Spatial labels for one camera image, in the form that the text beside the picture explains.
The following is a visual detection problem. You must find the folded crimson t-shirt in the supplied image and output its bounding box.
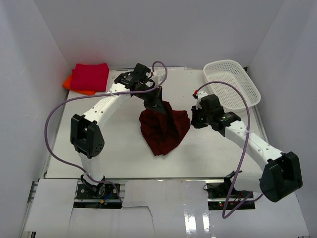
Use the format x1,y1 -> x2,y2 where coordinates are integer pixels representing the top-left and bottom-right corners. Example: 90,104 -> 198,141
70,63 -> 109,92

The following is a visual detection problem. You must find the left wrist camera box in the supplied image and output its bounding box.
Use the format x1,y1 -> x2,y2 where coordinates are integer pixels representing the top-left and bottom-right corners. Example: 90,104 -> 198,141
147,71 -> 165,87

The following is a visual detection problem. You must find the folded orange t-shirt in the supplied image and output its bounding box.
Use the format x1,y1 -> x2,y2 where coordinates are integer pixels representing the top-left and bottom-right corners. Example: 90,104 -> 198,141
62,74 -> 97,97

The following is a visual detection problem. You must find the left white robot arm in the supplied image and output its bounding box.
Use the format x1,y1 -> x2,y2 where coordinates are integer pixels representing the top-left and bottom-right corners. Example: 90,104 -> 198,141
70,63 -> 167,198

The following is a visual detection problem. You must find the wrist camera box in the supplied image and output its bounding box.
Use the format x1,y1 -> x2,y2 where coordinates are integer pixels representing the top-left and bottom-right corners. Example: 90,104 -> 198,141
193,90 -> 209,110
147,71 -> 165,87

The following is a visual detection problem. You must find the dark red t-shirt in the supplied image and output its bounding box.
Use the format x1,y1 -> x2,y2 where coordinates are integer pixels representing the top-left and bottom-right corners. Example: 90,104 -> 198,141
139,101 -> 191,156

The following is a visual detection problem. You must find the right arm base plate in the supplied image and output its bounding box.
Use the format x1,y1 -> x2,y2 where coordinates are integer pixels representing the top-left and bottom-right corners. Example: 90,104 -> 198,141
203,171 -> 250,211

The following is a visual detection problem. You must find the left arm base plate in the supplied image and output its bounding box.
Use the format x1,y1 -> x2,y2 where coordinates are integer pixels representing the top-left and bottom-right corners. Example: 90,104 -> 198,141
73,175 -> 122,209

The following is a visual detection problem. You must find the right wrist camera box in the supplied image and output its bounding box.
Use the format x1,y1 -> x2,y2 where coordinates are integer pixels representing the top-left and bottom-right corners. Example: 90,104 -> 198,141
193,90 -> 209,110

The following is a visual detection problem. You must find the white perforated plastic basket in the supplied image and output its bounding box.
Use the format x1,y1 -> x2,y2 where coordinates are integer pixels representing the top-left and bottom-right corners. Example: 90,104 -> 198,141
203,59 -> 261,112

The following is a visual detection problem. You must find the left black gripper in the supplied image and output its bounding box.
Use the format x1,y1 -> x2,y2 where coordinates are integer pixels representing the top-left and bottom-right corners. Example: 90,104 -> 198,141
134,85 -> 165,115

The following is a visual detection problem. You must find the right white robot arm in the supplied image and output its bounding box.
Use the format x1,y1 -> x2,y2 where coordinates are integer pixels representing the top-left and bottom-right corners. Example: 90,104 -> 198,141
191,92 -> 303,202

